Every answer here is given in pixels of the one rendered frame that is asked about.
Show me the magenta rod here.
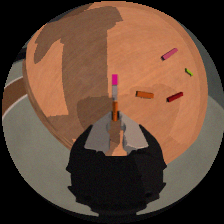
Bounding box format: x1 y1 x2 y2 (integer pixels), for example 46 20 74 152
112 74 118 85

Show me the orange rod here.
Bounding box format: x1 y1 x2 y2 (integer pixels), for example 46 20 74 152
136 91 154 98
112 102 118 121

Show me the pink rod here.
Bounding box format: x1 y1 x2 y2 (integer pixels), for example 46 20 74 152
161 48 178 60

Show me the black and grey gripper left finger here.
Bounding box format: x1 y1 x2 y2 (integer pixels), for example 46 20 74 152
66 111 113 173

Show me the grey rod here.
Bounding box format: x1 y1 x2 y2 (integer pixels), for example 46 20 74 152
112 85 117 100

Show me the dark red rod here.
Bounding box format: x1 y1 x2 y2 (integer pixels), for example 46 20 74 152
167 92 183 102

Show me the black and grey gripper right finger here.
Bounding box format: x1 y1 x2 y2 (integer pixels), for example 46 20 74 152
117 111 167 170

